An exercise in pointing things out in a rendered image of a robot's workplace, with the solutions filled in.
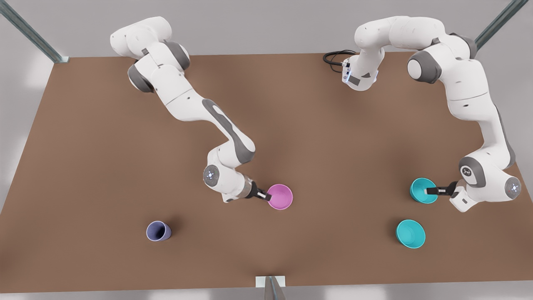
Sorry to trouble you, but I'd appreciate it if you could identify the teal blue bowl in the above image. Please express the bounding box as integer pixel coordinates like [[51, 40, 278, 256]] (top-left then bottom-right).
[[409, 177, 439, 205], [395, 219, 426, 250]]

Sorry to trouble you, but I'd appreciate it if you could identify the pink bowl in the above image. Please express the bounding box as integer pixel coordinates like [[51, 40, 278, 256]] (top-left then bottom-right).
[[266, 184, 294, 210]]

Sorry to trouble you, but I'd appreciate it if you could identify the black cable loop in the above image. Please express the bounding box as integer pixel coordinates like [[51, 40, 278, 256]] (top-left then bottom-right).
[[323, 50, 358, 74]]

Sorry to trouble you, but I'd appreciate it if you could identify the silver frame post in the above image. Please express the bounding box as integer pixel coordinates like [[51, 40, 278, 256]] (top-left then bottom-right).
[[474, 0, 530, 51], [0, 0, 70, 64], [254, 275, 287, 300]]

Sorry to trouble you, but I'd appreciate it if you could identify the purple cup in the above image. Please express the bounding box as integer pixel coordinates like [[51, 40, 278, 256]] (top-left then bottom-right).
[[146, 220, 172, 243]]

